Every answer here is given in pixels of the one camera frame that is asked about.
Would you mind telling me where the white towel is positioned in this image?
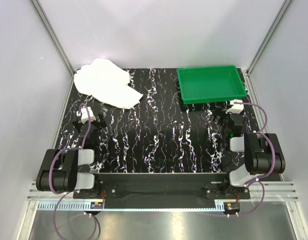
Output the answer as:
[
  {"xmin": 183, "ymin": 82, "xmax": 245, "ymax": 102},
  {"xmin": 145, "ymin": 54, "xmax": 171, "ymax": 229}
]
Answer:
[
  {"xmin": 92, "ymin": 85, "xmax": 143, "ymax": 110},
  {"xmin": 73, "ymin": 58, "xmax": 130, "ymax": 96}
]

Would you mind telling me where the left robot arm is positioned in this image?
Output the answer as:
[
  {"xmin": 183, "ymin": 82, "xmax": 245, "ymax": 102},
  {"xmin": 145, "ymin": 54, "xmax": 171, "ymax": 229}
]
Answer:
[{"xmin": 35, "ymin": 114, "xmax": 107, "ymax": 194}]

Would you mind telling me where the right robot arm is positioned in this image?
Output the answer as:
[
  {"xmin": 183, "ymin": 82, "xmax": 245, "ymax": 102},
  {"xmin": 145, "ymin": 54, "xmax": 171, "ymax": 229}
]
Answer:
[{"xmin": 213, "ymin": 100, "xmax": 286, "ymax": 190}]

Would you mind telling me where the green plastic tray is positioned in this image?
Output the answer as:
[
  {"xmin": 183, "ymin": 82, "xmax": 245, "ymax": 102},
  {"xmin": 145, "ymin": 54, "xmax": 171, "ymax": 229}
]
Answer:
[{"xmin": 177, "ymin": 65, "xmax": 247, "ymax": 105}]

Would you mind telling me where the black marble pattern mat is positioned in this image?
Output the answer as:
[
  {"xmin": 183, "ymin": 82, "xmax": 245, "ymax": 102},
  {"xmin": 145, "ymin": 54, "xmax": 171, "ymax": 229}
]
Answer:
[{"xmin": 55, "ymin": 68, "xmax": 245, "ymax": 174}]

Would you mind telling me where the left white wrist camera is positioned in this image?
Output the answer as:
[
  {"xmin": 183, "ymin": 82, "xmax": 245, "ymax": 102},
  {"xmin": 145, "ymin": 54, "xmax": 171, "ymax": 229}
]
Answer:
[{"xmin": 76, "ymin": 107, "xmax": 96, "ymax": 124}]

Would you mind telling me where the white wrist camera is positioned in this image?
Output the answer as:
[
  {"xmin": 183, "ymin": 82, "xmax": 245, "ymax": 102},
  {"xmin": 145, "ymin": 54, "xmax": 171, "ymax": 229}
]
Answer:
[
  {"xmin": 226, "ymin": 99, "xmax": 244, "ymax": 114},
  {"xmin": 76, "ymin": 107, "xmax": 96, "ymax": 124}
]

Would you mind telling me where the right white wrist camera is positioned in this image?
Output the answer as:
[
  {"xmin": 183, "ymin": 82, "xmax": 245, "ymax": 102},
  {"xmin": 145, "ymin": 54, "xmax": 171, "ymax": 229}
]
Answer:
[{"xmin": 226, "ymin": 99, "xmax": 244, "ymax": 114}]

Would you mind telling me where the right aluminium frame post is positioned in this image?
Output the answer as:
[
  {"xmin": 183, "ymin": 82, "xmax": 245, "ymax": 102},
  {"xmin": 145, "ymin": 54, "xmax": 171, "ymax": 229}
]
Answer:
[{"xmin": 246, "ymin": 0, "xmax": 295, "ymax": 75}]

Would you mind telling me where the aluminium frame post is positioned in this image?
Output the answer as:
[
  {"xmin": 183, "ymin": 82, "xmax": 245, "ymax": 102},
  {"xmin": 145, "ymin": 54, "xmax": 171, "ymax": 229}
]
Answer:
[
  {"xmin": 246, "ymin": 0, "xmax": 295, "ymax": 75},
  {"xmin": 28, "ymin": 0, "xmax": 76, "ymax": 73}
]

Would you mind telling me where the white slotted cable duct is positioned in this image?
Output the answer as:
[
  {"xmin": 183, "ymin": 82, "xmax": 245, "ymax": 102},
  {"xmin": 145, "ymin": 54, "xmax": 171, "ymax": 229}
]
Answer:
[{"xmin": 37, "ymin": 201, "xmax": 104, "ymax": 211}]

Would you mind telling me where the left aluminium frame post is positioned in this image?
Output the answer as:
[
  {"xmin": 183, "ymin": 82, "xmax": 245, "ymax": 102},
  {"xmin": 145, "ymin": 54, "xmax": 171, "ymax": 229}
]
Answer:
[{"xmin": 28, "ymin": 0, "xmax": 76, "ymax": 73}]

